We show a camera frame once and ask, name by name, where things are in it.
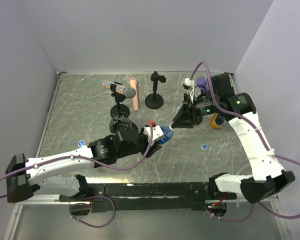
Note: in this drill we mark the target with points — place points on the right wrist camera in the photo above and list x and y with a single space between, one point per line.
189 85

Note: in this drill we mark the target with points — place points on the glitter microphone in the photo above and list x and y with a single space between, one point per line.
128 92

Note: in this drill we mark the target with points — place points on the shock mount stand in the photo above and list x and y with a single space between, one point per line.
120 123

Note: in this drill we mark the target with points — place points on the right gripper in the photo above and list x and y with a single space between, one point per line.
183 120

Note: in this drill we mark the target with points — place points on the orange bottle cap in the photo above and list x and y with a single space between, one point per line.
204 147

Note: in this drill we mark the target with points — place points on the blue clear bottle cap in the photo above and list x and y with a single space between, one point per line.
81 143

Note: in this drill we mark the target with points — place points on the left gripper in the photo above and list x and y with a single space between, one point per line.
155 147

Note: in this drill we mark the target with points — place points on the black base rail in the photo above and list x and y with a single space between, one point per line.
149 196

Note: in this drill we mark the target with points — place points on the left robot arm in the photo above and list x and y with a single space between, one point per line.
27 177

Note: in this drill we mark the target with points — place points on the glitter microphone stand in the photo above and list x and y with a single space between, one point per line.
119 109

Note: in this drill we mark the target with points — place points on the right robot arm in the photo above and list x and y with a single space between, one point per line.
268 176

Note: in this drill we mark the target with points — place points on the orange juice bottle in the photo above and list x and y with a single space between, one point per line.
217 121

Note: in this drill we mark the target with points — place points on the blue label water bottle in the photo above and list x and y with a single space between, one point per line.
168 133

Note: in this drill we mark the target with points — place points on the purple microphone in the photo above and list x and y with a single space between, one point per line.
202 84

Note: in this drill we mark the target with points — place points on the empty clip stand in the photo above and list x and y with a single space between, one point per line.
154 100

